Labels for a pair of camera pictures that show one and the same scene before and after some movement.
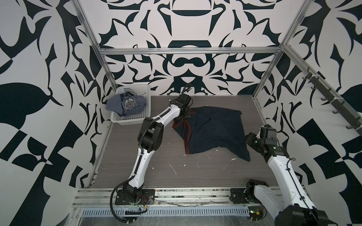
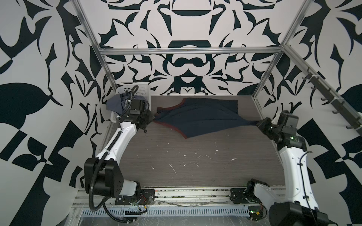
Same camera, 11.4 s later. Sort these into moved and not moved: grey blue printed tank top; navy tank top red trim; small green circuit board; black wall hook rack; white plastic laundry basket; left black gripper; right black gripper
Moved: right black gripper; left black gripper; navy tank top red trim
Not moved: white plastic laundry basket; grey blue printed tank top; small green circuit board; black wall hook rack
